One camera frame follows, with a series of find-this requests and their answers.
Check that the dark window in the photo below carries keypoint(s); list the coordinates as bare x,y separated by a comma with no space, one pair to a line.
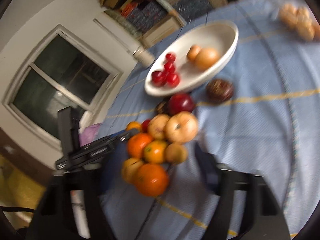
61,71

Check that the orange mandarin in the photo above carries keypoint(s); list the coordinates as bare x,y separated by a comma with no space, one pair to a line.
154,152

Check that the small orange tangerine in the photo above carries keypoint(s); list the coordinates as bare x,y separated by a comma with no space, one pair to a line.
206,58

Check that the large orange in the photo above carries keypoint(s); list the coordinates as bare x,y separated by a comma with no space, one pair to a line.
151,180

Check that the blue checked tablecloth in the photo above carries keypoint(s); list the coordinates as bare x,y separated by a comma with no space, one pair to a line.
271,125

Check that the person's left hand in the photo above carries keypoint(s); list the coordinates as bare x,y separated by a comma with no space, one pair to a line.
89,134

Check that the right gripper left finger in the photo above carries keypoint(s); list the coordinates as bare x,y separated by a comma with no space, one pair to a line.
54,216

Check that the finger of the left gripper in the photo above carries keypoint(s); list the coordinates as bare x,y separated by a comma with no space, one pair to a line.
121,136

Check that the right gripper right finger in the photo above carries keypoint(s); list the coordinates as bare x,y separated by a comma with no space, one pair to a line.
246,207

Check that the striped yellow pepino melon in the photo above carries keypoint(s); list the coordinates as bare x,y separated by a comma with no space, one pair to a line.
156,127

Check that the small red cherry tomato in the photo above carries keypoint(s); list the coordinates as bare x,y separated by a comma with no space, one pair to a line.
170,57

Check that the dark purple passion fruit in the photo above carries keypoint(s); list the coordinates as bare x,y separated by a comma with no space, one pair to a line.
219,90

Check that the yellow orange round fruit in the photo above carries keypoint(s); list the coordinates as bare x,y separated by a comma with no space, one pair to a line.
193,52

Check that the small dark passion fruit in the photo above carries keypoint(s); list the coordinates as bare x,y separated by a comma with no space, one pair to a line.
162,108

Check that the white oval plate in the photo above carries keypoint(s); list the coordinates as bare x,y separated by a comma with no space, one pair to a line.
221,35

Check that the brown longan fruit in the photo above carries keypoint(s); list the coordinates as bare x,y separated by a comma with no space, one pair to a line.
176,153

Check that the white drink can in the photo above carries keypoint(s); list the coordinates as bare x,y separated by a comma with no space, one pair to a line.
143,56

